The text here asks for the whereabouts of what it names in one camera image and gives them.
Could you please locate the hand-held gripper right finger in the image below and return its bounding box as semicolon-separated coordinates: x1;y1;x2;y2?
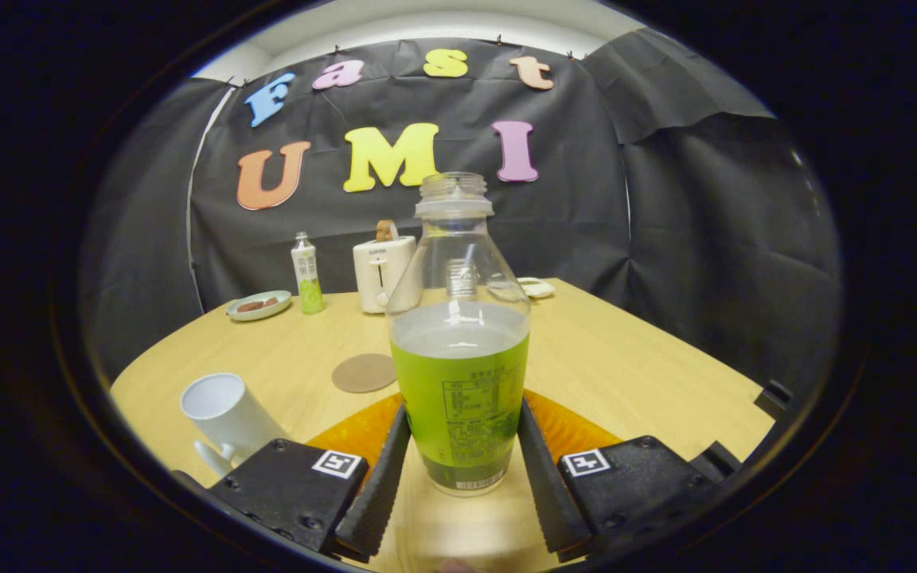
518;388;722;562

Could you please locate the clear bottle of green juice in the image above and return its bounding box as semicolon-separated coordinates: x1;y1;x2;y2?
386;172;532;498

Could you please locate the metal wire holder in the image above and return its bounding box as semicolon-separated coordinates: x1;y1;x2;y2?
447;259;478;298

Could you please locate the black backdrop cloth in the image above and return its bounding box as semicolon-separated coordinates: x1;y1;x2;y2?
80;28;841;399

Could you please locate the white cup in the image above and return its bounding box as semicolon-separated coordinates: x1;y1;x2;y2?
180;372;288;478

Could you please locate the round brown coaster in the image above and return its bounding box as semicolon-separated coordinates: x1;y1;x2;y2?
331;353;398;394

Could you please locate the pale green plate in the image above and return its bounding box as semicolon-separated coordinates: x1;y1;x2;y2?
226;290;293;322

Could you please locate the wooden table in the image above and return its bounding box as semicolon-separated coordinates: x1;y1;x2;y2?
108;277;778;573

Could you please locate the white-labelled green drink bottle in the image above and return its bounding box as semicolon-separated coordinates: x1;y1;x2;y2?
291;232;326;315

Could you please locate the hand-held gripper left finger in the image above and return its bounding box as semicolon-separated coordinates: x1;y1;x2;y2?
208;392;412;562

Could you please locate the white toaster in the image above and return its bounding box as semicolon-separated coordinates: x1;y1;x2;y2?
353;235;418;314

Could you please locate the white divided dish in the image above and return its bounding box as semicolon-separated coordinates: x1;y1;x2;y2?
490;275;556;302

